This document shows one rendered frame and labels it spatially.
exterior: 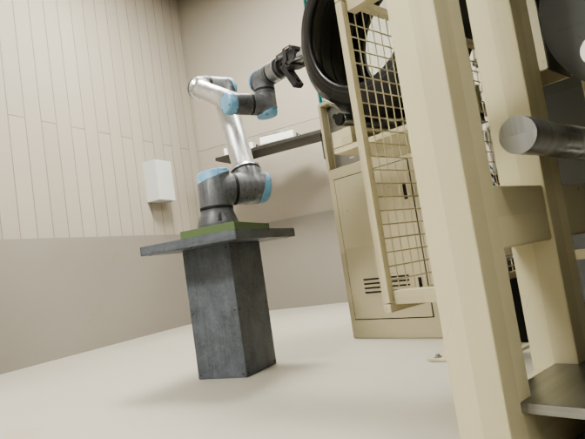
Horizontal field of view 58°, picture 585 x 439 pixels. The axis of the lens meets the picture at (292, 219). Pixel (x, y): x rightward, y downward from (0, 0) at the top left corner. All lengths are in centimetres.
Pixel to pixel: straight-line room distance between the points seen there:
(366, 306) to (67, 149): 292
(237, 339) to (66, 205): 262
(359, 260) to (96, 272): 254
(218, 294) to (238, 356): 27
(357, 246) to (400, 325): 45
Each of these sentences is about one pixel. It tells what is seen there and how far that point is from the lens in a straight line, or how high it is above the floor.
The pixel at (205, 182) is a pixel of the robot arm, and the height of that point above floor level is 85.
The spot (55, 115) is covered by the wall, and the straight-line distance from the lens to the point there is 476.
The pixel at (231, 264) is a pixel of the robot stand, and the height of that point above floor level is 47.
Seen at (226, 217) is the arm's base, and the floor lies 68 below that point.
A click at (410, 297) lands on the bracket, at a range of 112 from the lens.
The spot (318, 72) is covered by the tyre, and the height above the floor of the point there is 108.
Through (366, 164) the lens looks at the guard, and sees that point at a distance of 114.
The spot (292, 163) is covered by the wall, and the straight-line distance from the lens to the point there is 542.
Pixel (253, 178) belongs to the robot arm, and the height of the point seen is 84.
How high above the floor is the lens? 43
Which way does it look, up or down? 5 degrees up
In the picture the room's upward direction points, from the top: 9 degrees counter-clockwise
